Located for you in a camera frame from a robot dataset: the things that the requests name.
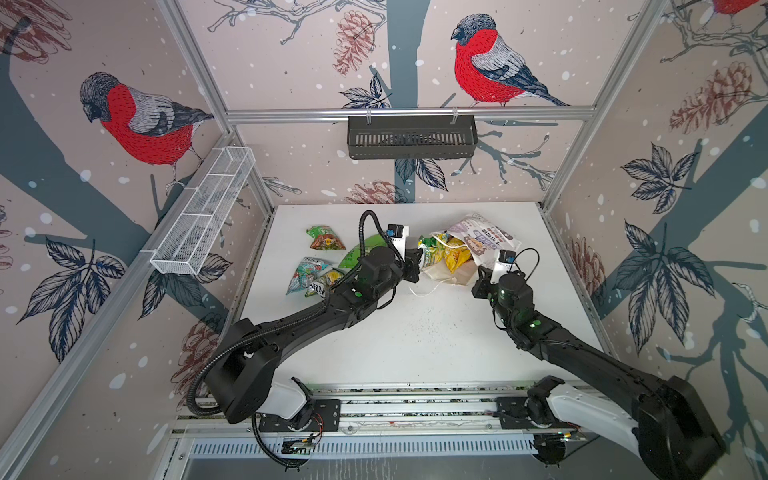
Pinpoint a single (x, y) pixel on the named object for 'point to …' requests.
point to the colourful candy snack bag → (309, 269)
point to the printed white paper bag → (479, 236)
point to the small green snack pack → (430, 250)
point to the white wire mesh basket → (181, 251)
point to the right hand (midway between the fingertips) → (480, 263)
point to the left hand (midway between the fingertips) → (428, 247)
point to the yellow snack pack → (456, 253)
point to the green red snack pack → (325, 238)
